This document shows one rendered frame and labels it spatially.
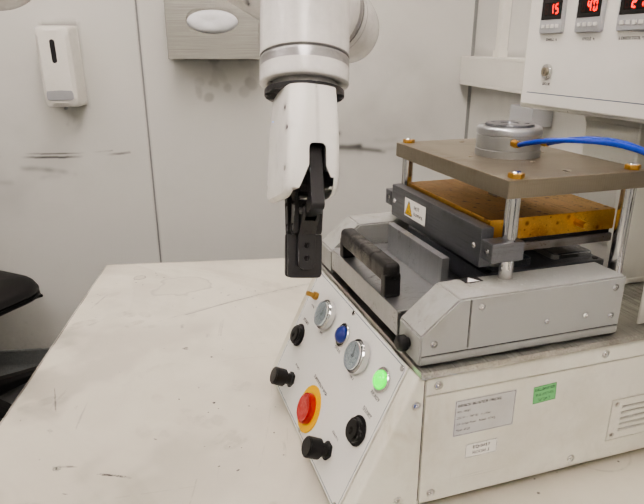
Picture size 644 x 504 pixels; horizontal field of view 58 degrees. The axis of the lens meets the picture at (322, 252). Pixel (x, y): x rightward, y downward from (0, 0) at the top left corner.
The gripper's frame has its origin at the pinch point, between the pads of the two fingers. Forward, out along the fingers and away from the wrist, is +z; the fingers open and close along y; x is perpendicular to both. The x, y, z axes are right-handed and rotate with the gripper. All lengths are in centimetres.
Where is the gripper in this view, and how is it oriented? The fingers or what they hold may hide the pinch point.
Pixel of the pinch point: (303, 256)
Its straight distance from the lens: 54.7
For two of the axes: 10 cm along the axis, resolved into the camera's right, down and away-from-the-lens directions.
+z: -0.1, 10.0, 0.0
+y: 2.7, 0.0, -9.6
